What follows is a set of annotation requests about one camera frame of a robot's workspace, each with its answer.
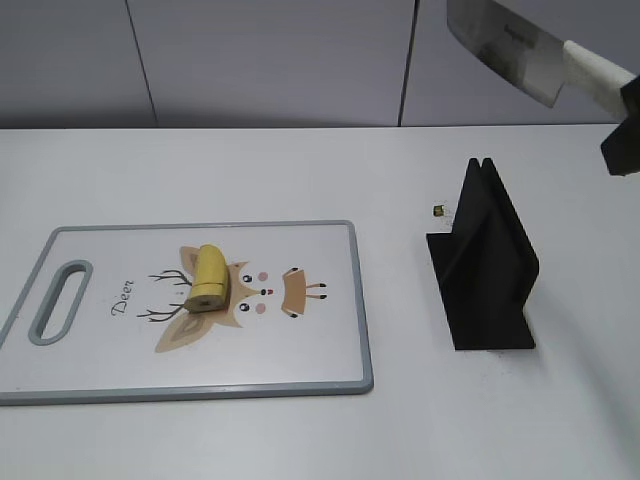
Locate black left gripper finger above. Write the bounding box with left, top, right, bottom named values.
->
left=600, top=76, right=639, bottom=176

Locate white-handled cleaver knife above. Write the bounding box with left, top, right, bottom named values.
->
left=446, top=1, right=637, bottom=121

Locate large yellow banana piece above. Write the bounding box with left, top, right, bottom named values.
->
left=187, top=244, right=228, bottom=299

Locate end banana slice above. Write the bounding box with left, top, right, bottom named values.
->
left=184, top=294, right=227, bottom=314

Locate black knife stand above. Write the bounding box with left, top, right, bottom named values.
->
left=426, top=158, right=539, bottom=351

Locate white deer cutting board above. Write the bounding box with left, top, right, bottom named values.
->
left=1, top=220, right=374, bottom=405

